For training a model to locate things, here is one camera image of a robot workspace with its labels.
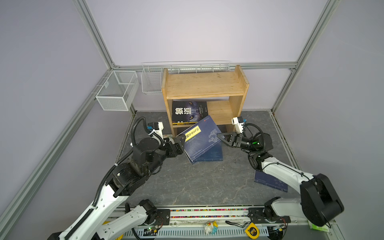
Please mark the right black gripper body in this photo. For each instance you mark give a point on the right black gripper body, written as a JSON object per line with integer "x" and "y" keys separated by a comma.
{"x": 246, "y": 145}

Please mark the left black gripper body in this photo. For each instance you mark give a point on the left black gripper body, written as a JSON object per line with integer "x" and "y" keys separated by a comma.
{"x": 167, "y": 151}

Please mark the black book gold title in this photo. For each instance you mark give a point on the black book gold title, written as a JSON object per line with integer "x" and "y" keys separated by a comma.
{"x": 183, "y": 123}

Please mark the blue folder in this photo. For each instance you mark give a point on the blue folder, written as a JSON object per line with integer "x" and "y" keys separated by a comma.
{"x": 201, "y": 137}
{"x": 270, "y": 181}
{"x": 215, "y": 154}

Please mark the blue folder front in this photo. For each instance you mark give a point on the blue folder front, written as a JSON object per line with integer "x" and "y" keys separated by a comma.
{"x": 201, "y": 137}

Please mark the dark wolf cover book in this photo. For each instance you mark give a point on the dark wolf cover book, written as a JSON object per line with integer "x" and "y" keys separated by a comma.
{"x": 189, "y": 111}

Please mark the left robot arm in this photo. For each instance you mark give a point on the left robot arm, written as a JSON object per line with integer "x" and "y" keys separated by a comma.
{"x": 119, "y": 183}

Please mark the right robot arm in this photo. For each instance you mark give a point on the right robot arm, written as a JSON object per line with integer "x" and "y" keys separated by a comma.
{"x": 319, "y": 202}

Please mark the wooden two-tier shelf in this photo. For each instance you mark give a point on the wooden two-tier shelf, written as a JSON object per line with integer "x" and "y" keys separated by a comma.
{"x": 233, "y": 85}

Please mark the white mesh box basket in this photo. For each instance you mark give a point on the white mesh box basket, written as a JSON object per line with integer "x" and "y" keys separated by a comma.
{"x": 118, "y": 91}

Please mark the yellow tape measure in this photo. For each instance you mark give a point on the yellow tape measure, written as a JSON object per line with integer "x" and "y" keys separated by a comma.
{"x": 252, "y": 231}

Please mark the small colourful toy figure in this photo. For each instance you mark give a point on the small colourful toy figure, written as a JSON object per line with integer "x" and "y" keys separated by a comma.
{"x": 211, "y": 228}

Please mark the green white small box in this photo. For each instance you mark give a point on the green white small box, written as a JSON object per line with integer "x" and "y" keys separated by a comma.
{"x": 322, "y": 229}

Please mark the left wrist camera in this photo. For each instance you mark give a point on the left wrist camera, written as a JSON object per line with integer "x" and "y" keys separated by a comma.
{"x": 156, "y": 129}

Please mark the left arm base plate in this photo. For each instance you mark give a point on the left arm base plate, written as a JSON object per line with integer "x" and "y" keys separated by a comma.
{"x": 160, "y": 217}

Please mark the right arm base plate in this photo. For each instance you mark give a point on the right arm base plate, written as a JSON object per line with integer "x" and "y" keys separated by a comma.
{"x": 262, "y": 215}

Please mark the white wire rack basket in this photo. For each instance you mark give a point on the white wire rack basket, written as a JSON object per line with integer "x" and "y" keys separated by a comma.
{"x": 152, "y": 72}

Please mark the aluminium rail with cable duct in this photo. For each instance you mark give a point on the aluminium rail with cable duct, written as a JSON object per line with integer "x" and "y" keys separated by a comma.
{"x": 188, "y": 223}

